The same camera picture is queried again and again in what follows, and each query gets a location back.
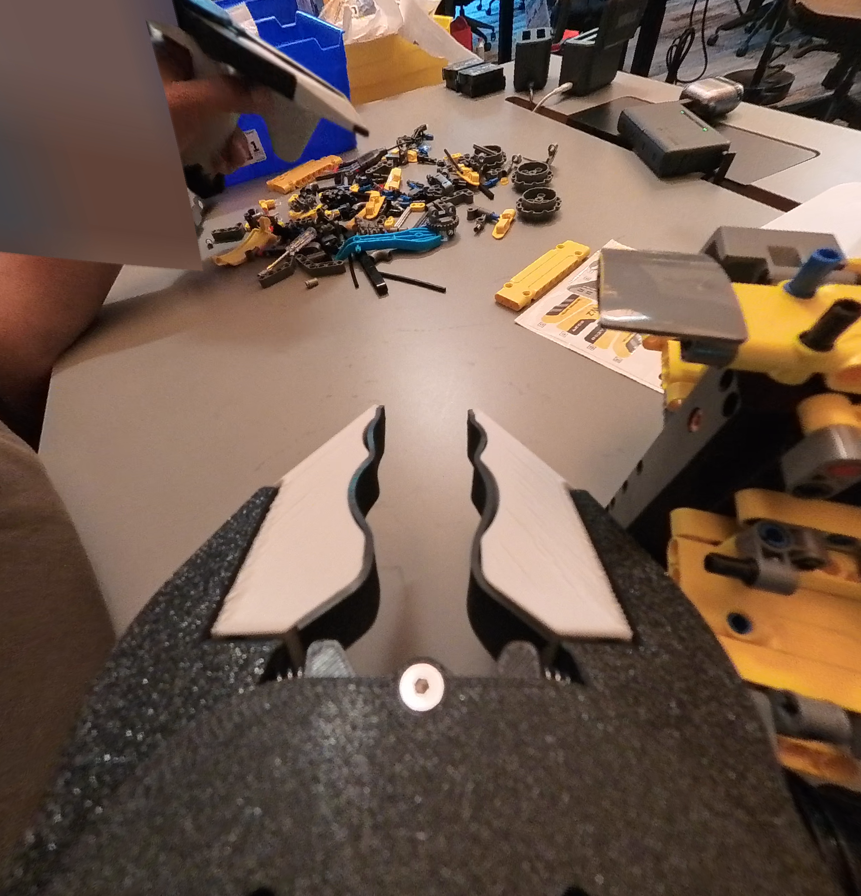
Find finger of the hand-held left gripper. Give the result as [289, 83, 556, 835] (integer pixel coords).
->
[291, 66, 370, 138]

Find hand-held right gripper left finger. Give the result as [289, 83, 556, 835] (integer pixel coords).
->
[212, 406, 387, 641]

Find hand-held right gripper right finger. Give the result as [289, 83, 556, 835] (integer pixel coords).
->
[467, 409, 633, 644]

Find pile of toy building pieces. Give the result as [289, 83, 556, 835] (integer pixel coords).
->
[205, 125, 564, 292]

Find person's left forearm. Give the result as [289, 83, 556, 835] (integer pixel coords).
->
[0, 251, 124, 449]

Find person's left hand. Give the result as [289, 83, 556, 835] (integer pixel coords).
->
[165, 49, 272, 177]

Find blue plastic bin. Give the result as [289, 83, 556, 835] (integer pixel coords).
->
[214, 0, 359, 189]

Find yellow cardboard box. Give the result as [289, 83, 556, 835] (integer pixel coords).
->
[347, 34, 473, 106]

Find yellow box with tissue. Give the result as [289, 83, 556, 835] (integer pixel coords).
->
[357, 0, 475, 63]

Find black battery charger case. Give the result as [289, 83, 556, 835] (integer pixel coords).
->
[559, 0, 618, 96]
[513, 28, 555, 92]

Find yellow and grey sticker sheet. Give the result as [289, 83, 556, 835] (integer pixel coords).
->
[515, 279, 667, 393]

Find yellow toy vehicle model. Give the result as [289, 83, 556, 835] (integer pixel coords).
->
[597, 226, 861, 799]

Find long yellow toy panel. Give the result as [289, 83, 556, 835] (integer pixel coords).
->
[494, 240, 591, 311]

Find black power box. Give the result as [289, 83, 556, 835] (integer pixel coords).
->
[617, 103, 731, 178]

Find small silver device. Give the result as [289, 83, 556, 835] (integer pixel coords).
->
[681, 77, 745, 117]

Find black office chair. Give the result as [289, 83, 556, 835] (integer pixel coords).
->
[710, 0, 861, 113]

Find small clear-handled screwdriver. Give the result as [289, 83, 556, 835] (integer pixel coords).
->
[261, 229, 319, 278]

